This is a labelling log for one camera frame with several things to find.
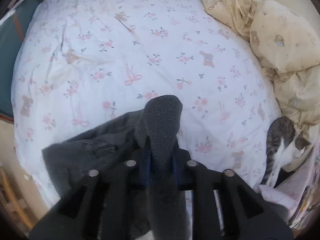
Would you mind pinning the teal bed frame side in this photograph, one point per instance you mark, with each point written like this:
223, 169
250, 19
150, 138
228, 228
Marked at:
14, 26

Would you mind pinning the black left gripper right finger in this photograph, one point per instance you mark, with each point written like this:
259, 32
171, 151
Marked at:
223, 205

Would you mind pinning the grey and white cat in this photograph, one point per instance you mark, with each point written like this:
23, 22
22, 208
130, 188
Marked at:
284, 144

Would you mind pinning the dark grey pants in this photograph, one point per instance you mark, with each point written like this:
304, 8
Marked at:
160, 208

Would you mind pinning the white floral bed sheet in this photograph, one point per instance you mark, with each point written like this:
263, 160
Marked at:
85, 62

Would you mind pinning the cream teddy print duvet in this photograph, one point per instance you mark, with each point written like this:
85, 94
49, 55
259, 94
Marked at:
287, 48

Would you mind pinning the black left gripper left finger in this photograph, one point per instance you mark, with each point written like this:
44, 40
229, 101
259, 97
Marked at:
104, 205

